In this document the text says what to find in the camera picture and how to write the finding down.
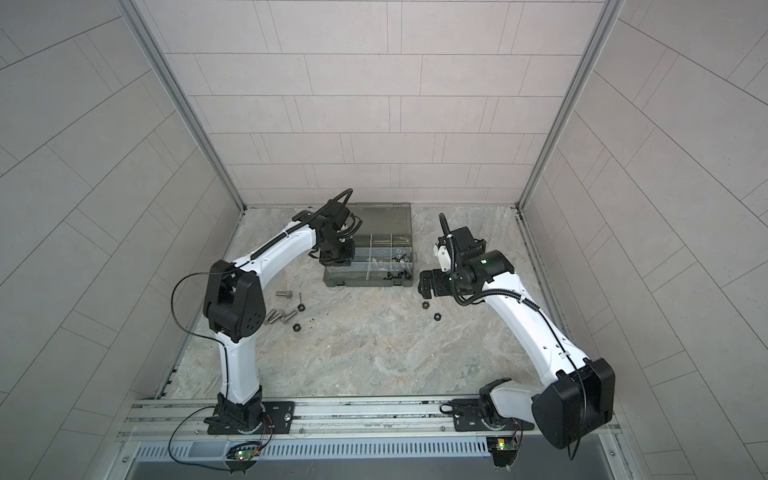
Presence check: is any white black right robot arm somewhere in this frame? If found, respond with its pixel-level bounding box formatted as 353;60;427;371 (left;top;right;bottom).
418;215;616;456

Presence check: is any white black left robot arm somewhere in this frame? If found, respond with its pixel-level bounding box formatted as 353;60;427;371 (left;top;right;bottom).
203;200;362;434

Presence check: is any silver spacer cluster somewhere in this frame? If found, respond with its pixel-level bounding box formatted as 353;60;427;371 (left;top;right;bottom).
265;290;299;324

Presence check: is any grey compartment organizer box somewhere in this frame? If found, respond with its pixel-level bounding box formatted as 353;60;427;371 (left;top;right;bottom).
323;202;416;287

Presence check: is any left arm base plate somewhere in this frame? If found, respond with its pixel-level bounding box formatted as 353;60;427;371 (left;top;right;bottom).
204;399;296;435

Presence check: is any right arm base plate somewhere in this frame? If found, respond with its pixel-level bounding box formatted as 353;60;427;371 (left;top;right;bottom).
439;398;535;432

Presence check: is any left green circuit board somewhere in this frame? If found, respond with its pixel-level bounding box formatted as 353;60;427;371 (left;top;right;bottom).
225;441;263;462

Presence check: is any white vent grille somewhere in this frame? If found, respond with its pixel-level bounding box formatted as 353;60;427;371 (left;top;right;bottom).
135;436;490;463

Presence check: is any right circuit board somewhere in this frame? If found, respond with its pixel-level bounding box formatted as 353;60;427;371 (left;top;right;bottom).
486;437;520;468

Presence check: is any aluminium front rail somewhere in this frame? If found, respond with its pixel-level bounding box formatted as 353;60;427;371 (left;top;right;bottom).
117;395;542;441

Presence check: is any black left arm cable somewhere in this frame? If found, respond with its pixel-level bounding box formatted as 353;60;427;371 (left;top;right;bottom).
170;271;232;385

